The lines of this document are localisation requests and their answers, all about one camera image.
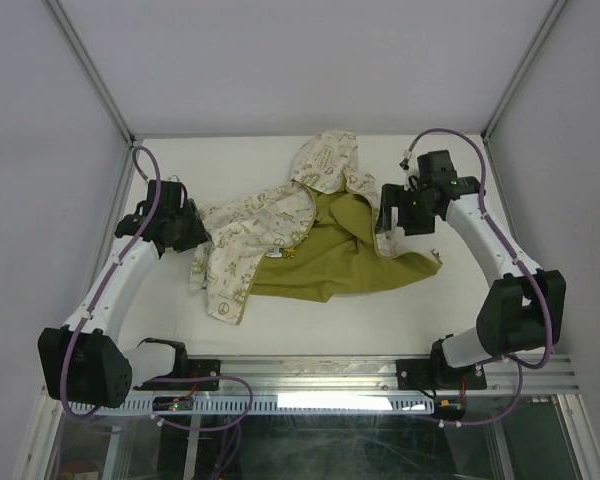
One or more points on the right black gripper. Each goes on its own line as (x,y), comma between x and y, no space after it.
(394,195)

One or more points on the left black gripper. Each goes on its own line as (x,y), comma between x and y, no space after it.
(198,235)

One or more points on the cream green-printed hooded jacket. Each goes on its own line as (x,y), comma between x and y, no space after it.
(311,238)

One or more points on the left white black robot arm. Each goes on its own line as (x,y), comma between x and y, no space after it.
(94,328)

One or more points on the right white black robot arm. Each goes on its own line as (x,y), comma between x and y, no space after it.
(524,306)

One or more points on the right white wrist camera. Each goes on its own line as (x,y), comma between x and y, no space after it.
(409,164)

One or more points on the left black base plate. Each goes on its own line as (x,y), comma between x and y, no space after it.
(198,373)

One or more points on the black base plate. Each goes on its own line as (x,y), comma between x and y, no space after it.
(424,374)
(198,373)

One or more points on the aluminium mounting rail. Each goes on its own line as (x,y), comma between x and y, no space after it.
(305,372)

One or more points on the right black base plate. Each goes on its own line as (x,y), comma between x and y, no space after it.
(424,374)

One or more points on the left aluminium frame post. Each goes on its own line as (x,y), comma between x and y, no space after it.
(90,71)

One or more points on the aluminium frame post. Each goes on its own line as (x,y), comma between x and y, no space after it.
(90,71)
(525,66)

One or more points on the white slotted cable duct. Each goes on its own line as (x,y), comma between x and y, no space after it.
(277,404)

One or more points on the right aluminium frame post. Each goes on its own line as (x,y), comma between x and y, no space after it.
(525,66)

